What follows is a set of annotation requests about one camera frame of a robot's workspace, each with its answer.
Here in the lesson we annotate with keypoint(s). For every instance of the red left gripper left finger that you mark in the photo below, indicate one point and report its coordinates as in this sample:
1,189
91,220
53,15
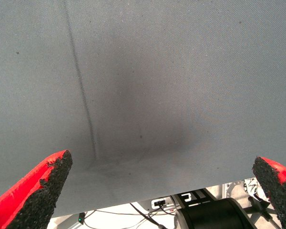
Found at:
26,202

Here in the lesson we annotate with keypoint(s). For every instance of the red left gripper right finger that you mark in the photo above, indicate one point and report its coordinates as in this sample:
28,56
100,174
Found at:
281,190

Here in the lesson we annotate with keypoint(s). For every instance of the black cylinder robot base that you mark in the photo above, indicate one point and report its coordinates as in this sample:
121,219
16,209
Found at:
214,215

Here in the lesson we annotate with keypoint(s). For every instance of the black stand legs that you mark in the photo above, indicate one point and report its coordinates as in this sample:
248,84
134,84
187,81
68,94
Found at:
253,202

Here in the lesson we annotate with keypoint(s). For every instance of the white black patterned object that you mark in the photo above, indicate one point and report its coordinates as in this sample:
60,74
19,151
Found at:
251,187

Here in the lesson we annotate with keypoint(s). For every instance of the aluminium table leg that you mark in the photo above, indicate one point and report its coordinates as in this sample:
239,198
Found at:
71,225

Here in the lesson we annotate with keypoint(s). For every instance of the small black device green light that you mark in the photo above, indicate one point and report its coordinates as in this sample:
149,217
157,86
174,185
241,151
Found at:
80,218

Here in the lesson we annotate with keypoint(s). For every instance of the silver box with port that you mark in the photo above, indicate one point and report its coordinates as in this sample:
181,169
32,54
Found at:
153,204

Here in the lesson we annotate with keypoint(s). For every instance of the dark grey table cloth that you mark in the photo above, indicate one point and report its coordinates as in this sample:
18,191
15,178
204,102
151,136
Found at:
157,71

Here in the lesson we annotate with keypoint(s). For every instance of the black metal frame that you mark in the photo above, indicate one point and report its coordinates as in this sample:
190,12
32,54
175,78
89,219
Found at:
201,196

